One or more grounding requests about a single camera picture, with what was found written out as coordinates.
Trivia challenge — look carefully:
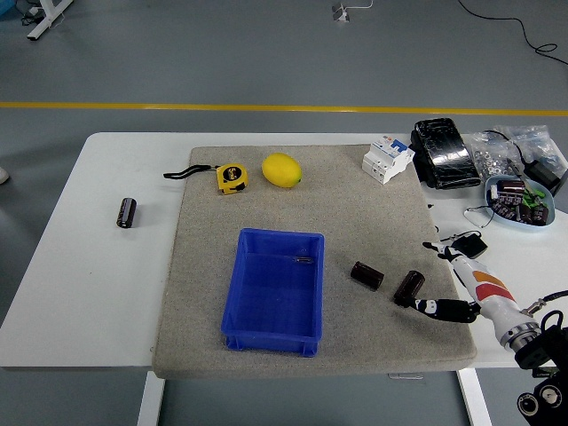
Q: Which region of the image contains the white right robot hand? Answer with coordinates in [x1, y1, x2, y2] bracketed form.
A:
[401, 241, 528, 342]

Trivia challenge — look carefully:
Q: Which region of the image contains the large dark brown battery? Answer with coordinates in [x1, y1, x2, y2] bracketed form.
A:
[495, 178, 527, 200]

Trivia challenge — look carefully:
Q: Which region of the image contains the blue plastic box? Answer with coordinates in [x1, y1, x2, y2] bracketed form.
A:
[220, 227, 326, 358]

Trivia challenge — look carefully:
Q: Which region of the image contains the small black plug adapter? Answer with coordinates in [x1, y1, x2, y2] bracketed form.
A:
[454, 233, 488, 260]

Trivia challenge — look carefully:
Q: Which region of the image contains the light blue bowl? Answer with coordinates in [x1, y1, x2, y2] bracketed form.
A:
[483, 175, 556, 233]

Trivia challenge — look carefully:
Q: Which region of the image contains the white table leg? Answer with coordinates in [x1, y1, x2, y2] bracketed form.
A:
[456, 367, 493, 426]
[136, 370, 166, 426]

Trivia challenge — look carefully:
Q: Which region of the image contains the clear bag of metal nuts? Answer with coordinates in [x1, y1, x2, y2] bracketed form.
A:
[469, 131, 525, 178]

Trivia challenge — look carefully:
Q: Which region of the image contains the black power adapter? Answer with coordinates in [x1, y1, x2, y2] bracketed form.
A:
[523, 159, 563, 196]

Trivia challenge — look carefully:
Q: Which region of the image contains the black wrapped pack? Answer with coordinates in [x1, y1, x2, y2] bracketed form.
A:
[408, 117, 483, 191]

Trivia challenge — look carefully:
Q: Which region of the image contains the grey-brown mat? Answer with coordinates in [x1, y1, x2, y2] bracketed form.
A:
[150, 144, 478, 381]

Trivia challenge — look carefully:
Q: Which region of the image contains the clear plastic bag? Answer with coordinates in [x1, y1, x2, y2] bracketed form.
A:
[494, 124, 558, 168]

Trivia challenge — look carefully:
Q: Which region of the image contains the white circuit breaker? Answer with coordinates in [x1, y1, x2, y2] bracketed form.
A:
[361, 137, 415, 185]

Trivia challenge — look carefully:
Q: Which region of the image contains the yellow lemon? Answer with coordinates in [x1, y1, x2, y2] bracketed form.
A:
[261, 152, 304, 189]

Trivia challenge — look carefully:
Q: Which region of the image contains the yellow tape measure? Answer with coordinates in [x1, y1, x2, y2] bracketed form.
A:
[162, 162, 249, 196]

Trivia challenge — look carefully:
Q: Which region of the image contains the white stand foot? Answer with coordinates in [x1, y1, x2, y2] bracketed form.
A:
[26, 0, 75, 42]

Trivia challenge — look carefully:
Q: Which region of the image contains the thin black wire loop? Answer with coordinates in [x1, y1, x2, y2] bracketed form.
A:
[463, 205, 496, 230]

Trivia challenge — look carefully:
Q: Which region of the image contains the black floor cable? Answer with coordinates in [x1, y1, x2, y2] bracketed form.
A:
[456, 0, 568, 67]

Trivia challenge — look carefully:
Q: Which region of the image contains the floor socket with white cable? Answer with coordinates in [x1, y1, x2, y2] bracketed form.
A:
[331, 0, 374, 22]

